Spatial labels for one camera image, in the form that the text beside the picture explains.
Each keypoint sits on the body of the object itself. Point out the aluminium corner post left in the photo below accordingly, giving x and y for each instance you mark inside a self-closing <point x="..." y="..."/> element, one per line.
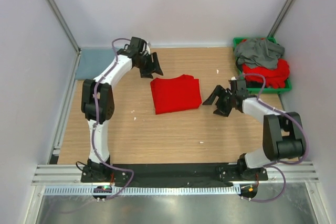
<point x="58" y="15"/>

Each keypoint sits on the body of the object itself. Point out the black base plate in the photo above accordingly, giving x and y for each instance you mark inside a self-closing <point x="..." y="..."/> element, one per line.
<point x="187" y="175"/>

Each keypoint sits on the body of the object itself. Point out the slotted cable duct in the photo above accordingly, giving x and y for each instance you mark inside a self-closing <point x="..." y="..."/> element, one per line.
<point x="92" y="190"/>

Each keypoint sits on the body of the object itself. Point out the folded blue t shirt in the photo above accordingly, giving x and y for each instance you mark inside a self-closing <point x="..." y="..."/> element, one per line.
<point x="93" y="61"/>

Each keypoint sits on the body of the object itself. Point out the red t shirt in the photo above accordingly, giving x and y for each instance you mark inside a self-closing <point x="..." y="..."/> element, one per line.
<point x="176" y="94"/>

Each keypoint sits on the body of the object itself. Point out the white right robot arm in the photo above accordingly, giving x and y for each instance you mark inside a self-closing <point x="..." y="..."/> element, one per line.
<point x="282" y="132"/>

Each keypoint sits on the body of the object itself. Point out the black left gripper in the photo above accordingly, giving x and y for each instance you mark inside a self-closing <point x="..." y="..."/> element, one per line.
<point x="156" y="68"/>

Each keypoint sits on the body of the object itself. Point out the aluminium corner post right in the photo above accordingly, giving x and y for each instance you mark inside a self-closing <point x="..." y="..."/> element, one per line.
<point x="281" y="17"/>

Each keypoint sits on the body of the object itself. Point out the red t shirts in bin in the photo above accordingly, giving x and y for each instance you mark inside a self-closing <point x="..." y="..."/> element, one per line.
<point x="275" y="78"/>

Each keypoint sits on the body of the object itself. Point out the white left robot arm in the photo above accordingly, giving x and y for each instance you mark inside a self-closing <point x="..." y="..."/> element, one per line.
<point x="97" y="104"/>

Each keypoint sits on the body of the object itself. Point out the aluminium corner post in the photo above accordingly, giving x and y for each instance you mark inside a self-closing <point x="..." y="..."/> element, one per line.
<point x="58" y="15"/>
<point x="281" y="17"/>

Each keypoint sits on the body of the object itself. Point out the grey t shirt in bin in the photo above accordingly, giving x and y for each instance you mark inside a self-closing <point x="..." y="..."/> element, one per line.
<point x="258" y="52"/>

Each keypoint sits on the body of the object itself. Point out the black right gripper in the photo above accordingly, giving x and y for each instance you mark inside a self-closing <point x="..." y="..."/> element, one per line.
<point x="218" y="91"/>

